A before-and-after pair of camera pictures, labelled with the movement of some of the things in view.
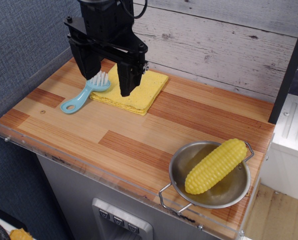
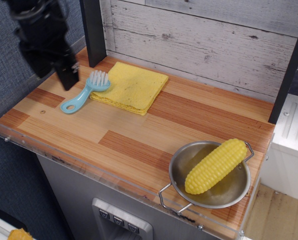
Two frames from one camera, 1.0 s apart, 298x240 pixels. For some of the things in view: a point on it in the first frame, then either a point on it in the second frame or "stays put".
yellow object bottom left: (20, 234) stays put
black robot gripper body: (106, 30) -> (42, 28)
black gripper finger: (130, 75) -> (69, 75)
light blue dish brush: (99, 82) stays put
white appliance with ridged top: (286, 169) stays put
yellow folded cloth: (140, 100) stays put
